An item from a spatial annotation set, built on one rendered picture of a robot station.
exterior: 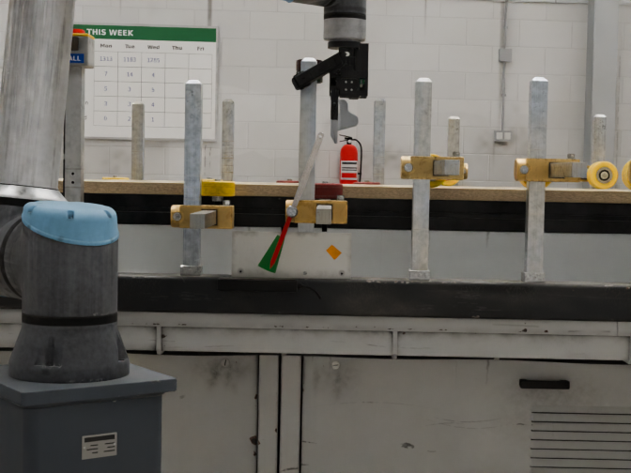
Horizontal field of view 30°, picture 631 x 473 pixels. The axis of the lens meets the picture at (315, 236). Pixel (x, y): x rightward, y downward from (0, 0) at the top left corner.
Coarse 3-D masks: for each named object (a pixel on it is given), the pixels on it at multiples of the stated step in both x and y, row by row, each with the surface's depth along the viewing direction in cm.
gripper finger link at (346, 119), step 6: (342, 102) 247; (342, 108) 247; (342, 114) 247; (348, 114) 247; (354, 114) 247; (336, 120) 246; (342, 120) 247; (348, 120) 247; (354, 120) 247; (336, 126) 247; (342, 126) 247; (348, 126) 247; (354, 126) 247; (336, 132) 247; (336, 138) 248
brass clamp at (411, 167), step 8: (408, 160) 255; (416, 160) 255; (424, 160) 255; (432, 160) 255; (400, 168) 259; (408, 168) 254; (416, 168) 255; (424, 168) 255; (432, 168) 255; (400, 176) 258; (408, 176) 256; (416, 176) 255; (424, 176) 255; (432, 176) 255; (440, 176) 255; (448, 176) 255; (456, 176) 255
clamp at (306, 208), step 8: (288, 200) 257; (304, 200) 256; (312, 200) 256; (320, 200) 256; (328, 200) 258; (304, 208) 256; (312, 208) 256; (336, 208) 255; (344, 208) 255; (296, 216) 256; (304, 216) 256; (312, 216) 256; (336, 216) 256; (344, 216) 256
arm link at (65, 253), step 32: (32, 224) 182; (64, 224) 180; (96, 224) 183; (0, 256) 190; (32, 256) 182; (64, 256) 181; (96, 256) 183; (32, 288) 182; (64, 288) 181; (96, 288) 183
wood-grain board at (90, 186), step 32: (96, 192) 278; (128, 192) 278; (160, 192) 278; (256, 192) 278; (288, 192) 278; (352, 192) 277; (384, 192) 277; (448, 192) 277; (480, 192) 277; (512, 192) 277; (576, 192) 277; (608, 192) 277
